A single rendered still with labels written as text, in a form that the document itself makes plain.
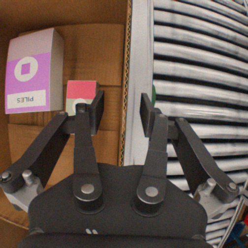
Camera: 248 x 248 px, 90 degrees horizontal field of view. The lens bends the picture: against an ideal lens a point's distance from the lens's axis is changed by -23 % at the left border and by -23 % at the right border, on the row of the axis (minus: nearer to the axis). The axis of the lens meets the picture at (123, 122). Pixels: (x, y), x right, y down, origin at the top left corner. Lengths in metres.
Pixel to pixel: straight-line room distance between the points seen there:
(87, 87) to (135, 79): 0.10
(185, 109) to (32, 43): 0.45
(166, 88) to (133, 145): 0.23
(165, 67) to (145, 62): 0.16
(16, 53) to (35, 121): 0.16
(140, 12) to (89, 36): 0.13
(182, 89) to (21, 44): 0.45
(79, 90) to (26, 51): 0.14
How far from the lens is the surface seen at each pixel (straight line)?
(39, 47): 0.32
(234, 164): 0.68
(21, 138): 0.41
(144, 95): 0.21
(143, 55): 0.35
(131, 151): 0.34
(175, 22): 0.59
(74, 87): 0.30
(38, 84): 0.30
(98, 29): 0.38
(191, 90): 0.52
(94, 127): 0.16
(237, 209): 0.85
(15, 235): 0.53
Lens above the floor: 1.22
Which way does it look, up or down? 84 degrees down
